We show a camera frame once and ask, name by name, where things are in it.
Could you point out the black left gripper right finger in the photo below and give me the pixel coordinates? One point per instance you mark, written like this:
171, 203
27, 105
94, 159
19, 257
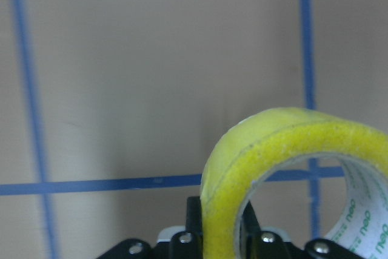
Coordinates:
250, 232

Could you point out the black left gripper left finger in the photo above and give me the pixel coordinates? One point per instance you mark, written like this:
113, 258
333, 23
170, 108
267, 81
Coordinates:
194, 217

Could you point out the yellow tape roll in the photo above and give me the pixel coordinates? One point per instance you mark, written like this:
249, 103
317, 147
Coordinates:
261, 144

